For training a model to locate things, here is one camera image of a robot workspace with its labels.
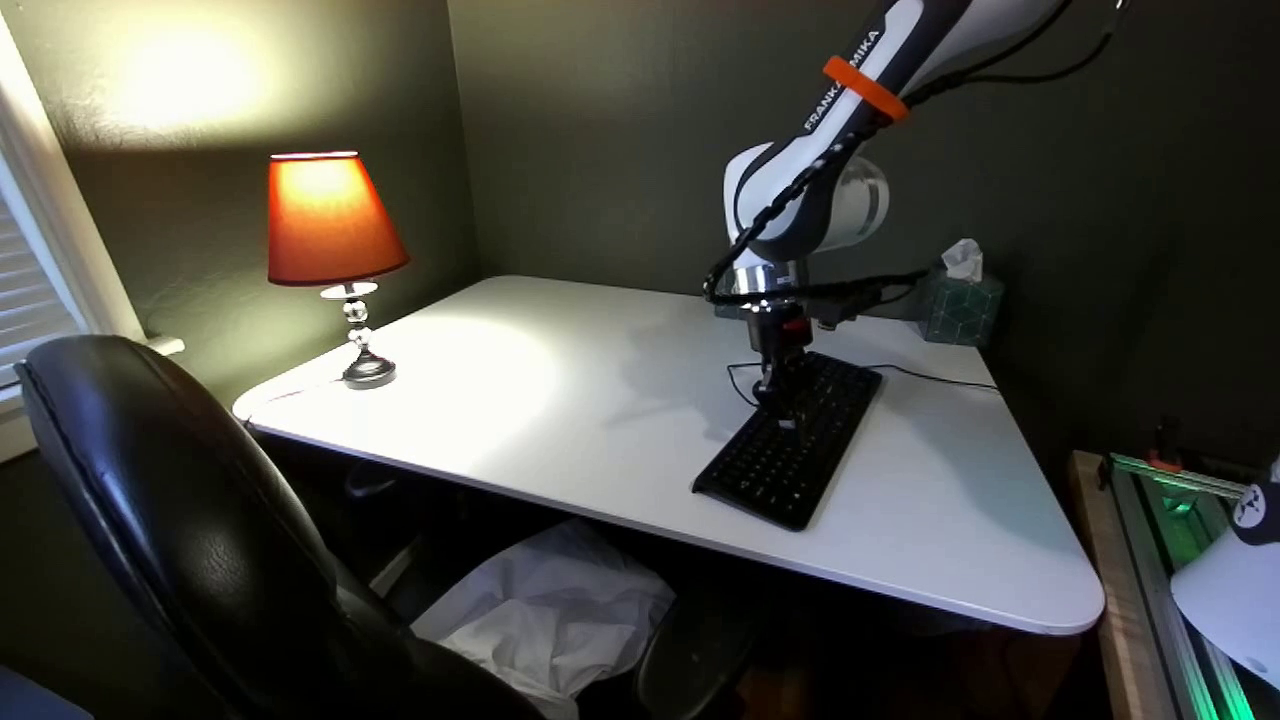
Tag grey green tissue box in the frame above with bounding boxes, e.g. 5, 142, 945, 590
914, 274, 1006, 352

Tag orange band on arm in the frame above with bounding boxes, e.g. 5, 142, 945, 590
821, 52, 912, 129

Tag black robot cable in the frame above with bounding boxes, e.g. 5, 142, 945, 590
701, 0, 1119, 313

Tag black keyboard cable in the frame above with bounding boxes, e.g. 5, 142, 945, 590
723, 357, 998, 408

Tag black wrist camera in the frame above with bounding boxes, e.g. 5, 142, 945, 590
797, 274, 936, 333

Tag black computer keyboard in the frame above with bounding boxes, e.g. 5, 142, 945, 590
689, 348, 889, 537

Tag black round bin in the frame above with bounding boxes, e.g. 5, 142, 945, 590
634, 601, 764, 720

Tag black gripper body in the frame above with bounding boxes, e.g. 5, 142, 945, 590
748, 294, 817, 359

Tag white window blinds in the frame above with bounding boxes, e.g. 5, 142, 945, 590
0, 151, 88, 394

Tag metal rail with green light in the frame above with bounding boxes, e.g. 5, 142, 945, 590
1107, 452, 1259, 720

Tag white window frame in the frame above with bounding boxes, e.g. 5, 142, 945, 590
0, 17, 190, 466

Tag white tissue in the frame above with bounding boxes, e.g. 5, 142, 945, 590
936, 236, 989, 286

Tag white cone shade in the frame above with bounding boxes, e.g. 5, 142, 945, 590
1168, 457, 1280, 693

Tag orange shade table lamp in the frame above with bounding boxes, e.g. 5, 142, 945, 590
260, 150, 410, 394

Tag black leather office chair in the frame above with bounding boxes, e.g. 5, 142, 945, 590
11, 333, 540, 720

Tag wooden side frame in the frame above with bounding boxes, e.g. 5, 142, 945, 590
1065, 448, 1280, 720

